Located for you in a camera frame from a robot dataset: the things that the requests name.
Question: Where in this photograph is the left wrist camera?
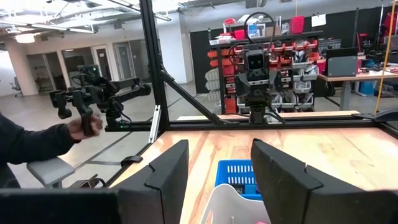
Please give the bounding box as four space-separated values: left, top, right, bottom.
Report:
244 49 271 73

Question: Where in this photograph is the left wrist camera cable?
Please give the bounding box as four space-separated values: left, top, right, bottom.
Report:
243 11 277 52

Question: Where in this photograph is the white wall sheet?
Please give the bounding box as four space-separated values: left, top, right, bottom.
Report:
311 13 327 28

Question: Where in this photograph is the silver aluminium bracket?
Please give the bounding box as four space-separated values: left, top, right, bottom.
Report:
148 105 162 144

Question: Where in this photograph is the grey padded seat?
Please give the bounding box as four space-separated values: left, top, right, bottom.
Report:
26 156 76 189

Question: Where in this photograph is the black aluminium table frame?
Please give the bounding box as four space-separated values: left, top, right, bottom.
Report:
102 0 398 189

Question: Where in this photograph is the person's hand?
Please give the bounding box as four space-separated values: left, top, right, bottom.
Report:
66 113 104 141

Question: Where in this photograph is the person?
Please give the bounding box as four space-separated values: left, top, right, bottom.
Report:
0 113 82 189

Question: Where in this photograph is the light wooden desk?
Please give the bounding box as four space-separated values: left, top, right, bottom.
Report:
317 68 398 110

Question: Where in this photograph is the blue bucket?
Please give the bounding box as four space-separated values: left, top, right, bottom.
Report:
359 80 376 96

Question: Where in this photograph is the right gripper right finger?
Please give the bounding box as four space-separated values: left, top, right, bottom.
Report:
250 138 374 224

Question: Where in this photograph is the dark grey monitor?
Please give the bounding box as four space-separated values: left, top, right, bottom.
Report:
325 46 359 78

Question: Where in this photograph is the thick yellow cable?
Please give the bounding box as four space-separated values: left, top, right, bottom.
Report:
374 0 398 114

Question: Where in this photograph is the blue slotted plastic basket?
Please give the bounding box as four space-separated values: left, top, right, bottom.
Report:
214 159 264 201

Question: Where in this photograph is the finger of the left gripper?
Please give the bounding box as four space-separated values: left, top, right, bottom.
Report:
244 89 254 108
261 89 271 108

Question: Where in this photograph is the black rack with red bins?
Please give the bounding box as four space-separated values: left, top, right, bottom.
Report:
203 14 326 115

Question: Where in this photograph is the black table clamp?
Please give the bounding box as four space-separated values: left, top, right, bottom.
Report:
120 155 144 168

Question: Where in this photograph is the white plastic bin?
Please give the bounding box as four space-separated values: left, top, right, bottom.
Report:
200 182 273 224

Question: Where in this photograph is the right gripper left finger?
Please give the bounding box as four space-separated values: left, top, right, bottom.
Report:
110 139 190 224

